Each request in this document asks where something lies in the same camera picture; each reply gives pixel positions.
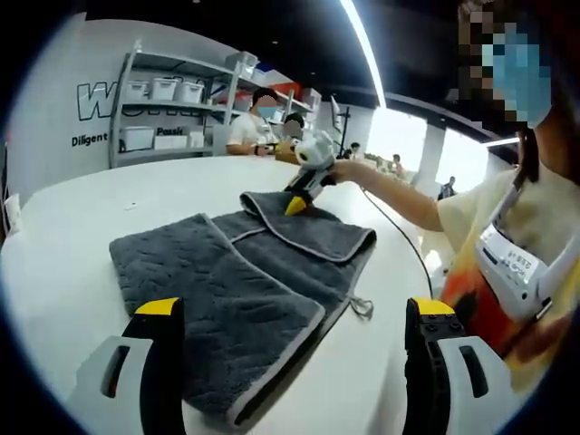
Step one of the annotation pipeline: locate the grey metal shelf rack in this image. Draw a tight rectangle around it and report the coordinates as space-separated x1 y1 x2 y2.
108 39 324 169

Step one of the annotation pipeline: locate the white paper cup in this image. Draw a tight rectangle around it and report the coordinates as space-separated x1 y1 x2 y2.
3 193 24 236

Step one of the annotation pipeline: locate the black pole stand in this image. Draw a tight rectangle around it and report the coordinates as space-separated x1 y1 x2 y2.
330 94 353 159

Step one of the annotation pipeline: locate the person's right hand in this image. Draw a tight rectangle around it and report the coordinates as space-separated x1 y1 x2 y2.
330 160 378 188

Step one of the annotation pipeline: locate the person's orange yellow shirt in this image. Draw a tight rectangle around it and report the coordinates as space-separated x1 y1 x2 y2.
435 168 580 396

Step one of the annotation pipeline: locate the ceiling light strip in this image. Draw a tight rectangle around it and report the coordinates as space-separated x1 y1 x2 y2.
338 0 389 110

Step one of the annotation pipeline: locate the shelving unit with white bins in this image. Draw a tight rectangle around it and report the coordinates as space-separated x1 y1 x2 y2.
118 52 321 151

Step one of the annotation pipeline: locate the white chest device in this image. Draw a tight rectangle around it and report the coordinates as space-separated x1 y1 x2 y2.
473 180 580 324

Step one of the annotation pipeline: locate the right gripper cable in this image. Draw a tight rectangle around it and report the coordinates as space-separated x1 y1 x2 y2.
361 186 435 301

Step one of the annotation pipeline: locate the grey towel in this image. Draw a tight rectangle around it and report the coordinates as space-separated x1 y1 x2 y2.
108 189 379 427

